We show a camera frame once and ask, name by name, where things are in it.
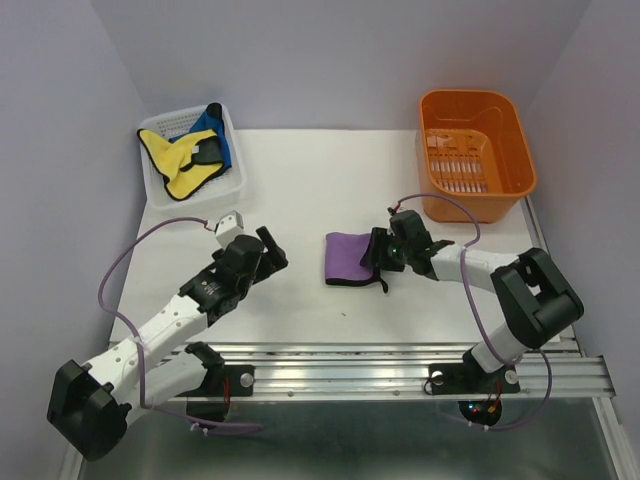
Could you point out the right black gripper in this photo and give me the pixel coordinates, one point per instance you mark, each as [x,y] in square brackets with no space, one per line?
[379,237]

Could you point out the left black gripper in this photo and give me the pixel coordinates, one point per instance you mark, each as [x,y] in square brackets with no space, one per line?
[273,260]

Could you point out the black and purple towel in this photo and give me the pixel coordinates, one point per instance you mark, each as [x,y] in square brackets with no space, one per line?
[342,262]

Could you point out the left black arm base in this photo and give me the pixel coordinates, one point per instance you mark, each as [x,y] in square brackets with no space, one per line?
[226,382]

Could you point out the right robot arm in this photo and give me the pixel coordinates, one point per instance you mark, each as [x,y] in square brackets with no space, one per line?
[536,300]

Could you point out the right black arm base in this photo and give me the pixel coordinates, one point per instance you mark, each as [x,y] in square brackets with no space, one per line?
[465,379]

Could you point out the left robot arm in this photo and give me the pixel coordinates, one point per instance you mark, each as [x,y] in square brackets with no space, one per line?
[93,404]

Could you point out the white perforated basket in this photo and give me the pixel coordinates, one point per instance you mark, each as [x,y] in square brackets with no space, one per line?
[222,190]

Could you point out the yellow towel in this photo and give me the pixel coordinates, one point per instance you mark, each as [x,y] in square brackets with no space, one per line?
[172,161]

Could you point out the blue towel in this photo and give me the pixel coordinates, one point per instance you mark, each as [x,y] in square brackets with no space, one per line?
[213,151]

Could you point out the orange plastic basket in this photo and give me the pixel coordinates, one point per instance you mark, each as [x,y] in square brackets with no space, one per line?
[473,157]

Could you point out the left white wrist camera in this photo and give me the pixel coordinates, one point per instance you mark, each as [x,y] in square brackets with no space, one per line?
[228,227]

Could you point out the aluminium mounting rail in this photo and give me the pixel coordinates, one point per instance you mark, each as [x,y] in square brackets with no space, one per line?
[286,372]

